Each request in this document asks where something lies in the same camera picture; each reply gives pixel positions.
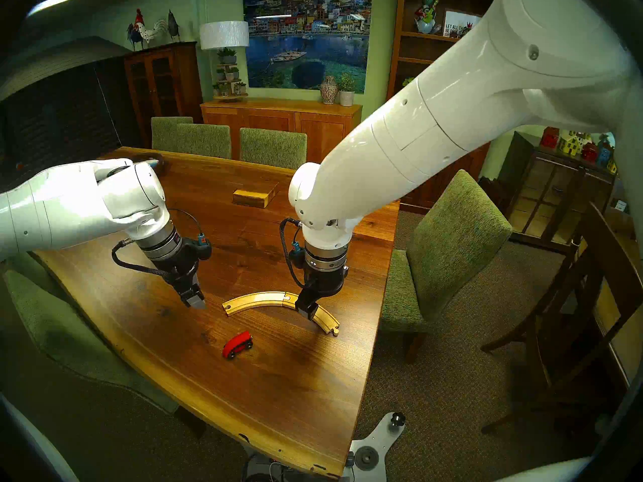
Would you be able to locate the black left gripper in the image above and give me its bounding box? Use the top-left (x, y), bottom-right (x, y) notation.
top-left (161, 238), bottom-right (212, 308)

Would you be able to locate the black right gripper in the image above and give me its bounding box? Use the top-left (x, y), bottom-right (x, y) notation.
top-left (296, 263), bottom-right (349, 321)

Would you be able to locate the curved wooden train track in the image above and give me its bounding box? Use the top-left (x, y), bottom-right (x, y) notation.
top-left (223, 291), bottom-right (297, 317)
top-left (282, 293), bottom-right (341, 337)

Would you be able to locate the red toy train car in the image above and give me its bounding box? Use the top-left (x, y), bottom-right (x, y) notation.
top-left (223, 330), bottom-right (254, 360)

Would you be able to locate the flat wooden box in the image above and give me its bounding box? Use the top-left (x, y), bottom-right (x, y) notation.
top-left (232, 181), bottom-right (280, 209)

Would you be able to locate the round tray with blue inlay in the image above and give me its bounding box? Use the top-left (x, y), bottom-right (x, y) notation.
top-left (133, 152), bottom-right (165, 175)

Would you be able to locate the green upholstered dining chair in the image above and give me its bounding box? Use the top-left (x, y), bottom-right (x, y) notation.
top-left (3, 270), bottom-right (179, 415)
top-left (176, 123), bottom-right (232, 160)
top-left (239, 128), bottom-right (308, 171)
top-left (380, 170), bottom-right (513, 365)
top-left (151, 116), bottom-right (194, 153)

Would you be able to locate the light wooden sideboard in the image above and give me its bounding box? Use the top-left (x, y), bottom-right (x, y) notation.
top-left (200, 97), bottom-right (363, 176)

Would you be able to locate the plant in white pot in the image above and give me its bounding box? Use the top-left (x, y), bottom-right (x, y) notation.
top-left (336, 72), bottom-right (357, 107)

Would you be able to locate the tall dark wooden cabinet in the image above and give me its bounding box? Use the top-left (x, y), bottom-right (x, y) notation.
top-left (124, 42), bottom-right (204, 149)

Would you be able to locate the tiered stand with small plants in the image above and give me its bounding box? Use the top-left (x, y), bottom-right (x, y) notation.
top-left (211, 47), bottom-right (249, 102)

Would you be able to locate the glass door wooden cabinet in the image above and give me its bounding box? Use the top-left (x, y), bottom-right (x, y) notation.
top-left (497, 132), bottom-right (616, 253)

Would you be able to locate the white drum lamp shade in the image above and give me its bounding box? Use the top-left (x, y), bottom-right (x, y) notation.
top-left (199, 21), bottom-right (250, 51)

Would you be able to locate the harbour town painting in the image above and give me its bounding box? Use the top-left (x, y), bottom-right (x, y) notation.
top-left (242, 0), bottom-right (373, 94)

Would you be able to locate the white rooster figurine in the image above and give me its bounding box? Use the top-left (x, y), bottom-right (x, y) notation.
top-left (138, 19), bottom-right (169, 49)

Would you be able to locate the blue and red rooster figurine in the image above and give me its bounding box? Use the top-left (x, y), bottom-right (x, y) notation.
top-left (127, 9), bottom-right (146, 51)

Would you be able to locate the dark wooden bookshelf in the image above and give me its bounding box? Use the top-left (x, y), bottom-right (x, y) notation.
top-left (384, 0), bottom-right (498, 215)

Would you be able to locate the dark wooden slatted chair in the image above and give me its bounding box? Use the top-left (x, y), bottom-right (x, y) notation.
top-left (480, 202), bottom-right (643, 434)

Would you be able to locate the green frog figurine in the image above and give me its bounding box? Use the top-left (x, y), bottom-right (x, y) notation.
top-left (414, 0), bottom-right (440, 35)

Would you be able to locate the framed text sign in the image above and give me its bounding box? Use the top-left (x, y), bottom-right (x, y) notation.
top-left (442, 9), bottom-right (483, 39)

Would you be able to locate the ceiling light panel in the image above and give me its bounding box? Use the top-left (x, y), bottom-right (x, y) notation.
top-left (26, 0), bottom-right (82, 17)

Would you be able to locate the thin cable with blue plug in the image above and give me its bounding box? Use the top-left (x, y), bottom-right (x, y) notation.
top-left (168, 208), bottom-right (212, 260)

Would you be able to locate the black cable with blue plug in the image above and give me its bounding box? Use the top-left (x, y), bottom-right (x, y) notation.
top-left (280, 218), bottom-right (308, 288)

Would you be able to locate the thick braided black cable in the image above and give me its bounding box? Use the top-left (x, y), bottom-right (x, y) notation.
top-left (112, 237), bottom-right (174, 278)

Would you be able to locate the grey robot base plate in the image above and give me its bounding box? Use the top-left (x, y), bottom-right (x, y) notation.
top-left (347, 412), bottom-right (406, 482)

